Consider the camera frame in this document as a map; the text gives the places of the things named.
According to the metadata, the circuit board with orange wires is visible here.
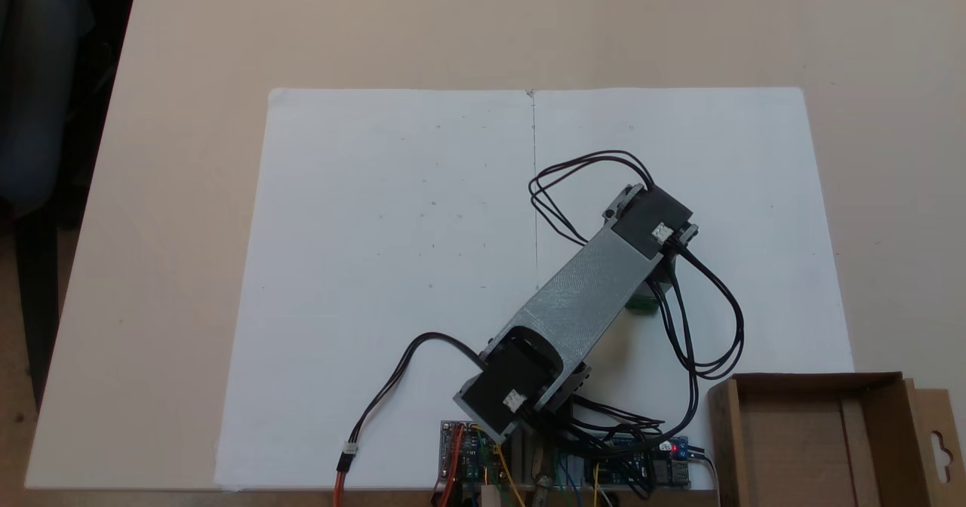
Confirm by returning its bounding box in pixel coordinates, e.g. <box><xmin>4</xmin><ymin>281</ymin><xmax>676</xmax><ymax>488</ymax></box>
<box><xmin>440</xmin><ymin>420</ymin><xmax>515</xmax><ymax>487</ymax></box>

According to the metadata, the dark upholstered chair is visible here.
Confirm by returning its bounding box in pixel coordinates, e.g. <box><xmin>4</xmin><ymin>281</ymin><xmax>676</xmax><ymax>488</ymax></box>
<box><xmin>0</xmin><ymin>0</ymin><xmax>142</xmax><ymax>410</ymax></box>

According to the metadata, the yellow jumper wire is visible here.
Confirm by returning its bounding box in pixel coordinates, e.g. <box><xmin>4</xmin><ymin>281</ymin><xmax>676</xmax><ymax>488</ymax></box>
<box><xmin>474</xmin><ymin>426</ymin><xmax>527</xmax><ymax>507</ymax></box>

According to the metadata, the orange wire bundle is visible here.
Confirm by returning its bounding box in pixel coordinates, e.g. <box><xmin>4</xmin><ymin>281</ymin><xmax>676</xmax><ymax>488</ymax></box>
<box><xmin>334</xmin><ymin>424</ymin><xmax>466</xmax><ymax>507</ymax></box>

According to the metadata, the large white paper sheet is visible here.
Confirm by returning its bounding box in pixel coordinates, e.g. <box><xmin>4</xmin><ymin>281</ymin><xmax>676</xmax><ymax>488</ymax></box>
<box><xmin>214</xmin><ymin>87</ymin><xmax>855</xmax><ymax>490</ymax></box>

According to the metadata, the short looped black servo cable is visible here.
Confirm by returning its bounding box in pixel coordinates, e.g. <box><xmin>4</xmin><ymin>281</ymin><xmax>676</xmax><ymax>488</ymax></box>
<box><xmin>528</xmin><ymin>150</ymin><xmax>656</xmax><ymax>248</ymax></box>

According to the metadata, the blue circuit board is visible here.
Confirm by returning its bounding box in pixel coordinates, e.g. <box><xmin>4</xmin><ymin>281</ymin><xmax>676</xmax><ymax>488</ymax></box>
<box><xmin>562</xmin><ymin>435</ymin><xmax>691</xmax><ymax>488</ymax></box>

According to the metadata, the black cable with white connector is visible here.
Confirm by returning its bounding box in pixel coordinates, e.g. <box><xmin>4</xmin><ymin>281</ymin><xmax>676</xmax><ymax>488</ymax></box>
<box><xmin>337</xmin><ymin>332</ymin><xmax>491</xmax><ymax>472</ymax></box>

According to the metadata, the brown cardboard box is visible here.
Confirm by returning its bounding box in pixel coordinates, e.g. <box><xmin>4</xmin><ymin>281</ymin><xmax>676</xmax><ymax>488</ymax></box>
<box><xmin>707</xmin><ymin>371</ymin><xmax>966</xmax><ymax>507</ymax></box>

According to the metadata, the long black servo cable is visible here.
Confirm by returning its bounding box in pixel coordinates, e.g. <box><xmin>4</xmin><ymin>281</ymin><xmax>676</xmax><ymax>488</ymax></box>
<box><xmin>562</xmin><ymin>239</ymin><xmax>746</xmax><ymax>456</ymax></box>

